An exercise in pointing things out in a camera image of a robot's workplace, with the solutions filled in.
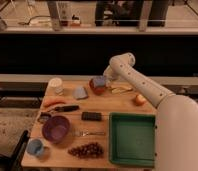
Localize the blue sponge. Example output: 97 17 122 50
93 76 106 87

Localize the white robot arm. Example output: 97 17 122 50
104 53 198 171

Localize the red bowl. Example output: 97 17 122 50
89 79 107 95

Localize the purple bowl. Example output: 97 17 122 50
42 115 70 143

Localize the yellow banana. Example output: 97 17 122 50
110 86 133 94

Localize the light blue cloth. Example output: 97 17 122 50
73 86 88 100

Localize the orange apple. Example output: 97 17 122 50
134 94 146 106

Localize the black rectangular block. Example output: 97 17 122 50
81 112 102 121

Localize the white cup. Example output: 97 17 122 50
48 78 63 94

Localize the silver fork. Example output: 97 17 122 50
74 131 105 137

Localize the wooden board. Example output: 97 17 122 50
22 81 156 168

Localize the green plastic tray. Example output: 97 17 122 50
109 113 155 167

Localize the orange carrot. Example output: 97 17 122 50
43 99 66 108

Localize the bunch of dark grapes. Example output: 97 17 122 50
68 142 104 158

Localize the blue mug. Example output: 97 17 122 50
26 139 44 157

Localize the black handled knife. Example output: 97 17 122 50
48 105 79 112

